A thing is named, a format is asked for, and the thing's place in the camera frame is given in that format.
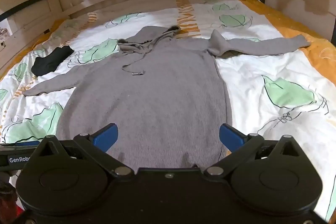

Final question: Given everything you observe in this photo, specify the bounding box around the black folded cloth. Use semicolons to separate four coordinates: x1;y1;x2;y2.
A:
31;46;75;77

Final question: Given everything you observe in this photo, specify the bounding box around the grey knit hoodie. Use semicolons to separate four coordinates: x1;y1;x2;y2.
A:
22;25;311;169

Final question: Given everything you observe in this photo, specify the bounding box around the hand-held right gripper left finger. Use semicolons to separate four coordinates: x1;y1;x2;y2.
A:
34;123;132;177

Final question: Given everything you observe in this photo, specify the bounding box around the leaf printed white duvet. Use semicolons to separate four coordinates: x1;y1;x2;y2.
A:
0;0;336;222

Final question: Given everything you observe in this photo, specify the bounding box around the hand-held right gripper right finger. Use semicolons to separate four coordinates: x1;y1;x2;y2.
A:
204;123;311;177

